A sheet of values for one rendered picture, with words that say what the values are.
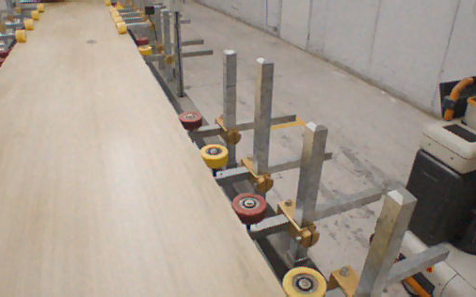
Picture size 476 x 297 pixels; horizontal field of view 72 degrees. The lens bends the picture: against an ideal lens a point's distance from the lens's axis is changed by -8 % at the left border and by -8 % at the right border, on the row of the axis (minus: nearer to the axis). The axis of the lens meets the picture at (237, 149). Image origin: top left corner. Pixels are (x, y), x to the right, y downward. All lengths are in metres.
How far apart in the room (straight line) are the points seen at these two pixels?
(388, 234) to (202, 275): 0.34
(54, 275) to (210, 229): 0.32
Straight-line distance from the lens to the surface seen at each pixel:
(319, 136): 0.75
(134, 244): 0.76
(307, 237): 0.87
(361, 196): 1.04
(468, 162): 1.54
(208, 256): 0.72
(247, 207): 0.82
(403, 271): 0.87
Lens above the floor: 1.43
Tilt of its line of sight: 31 degrees down
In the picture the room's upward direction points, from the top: 1 degrees clockwise
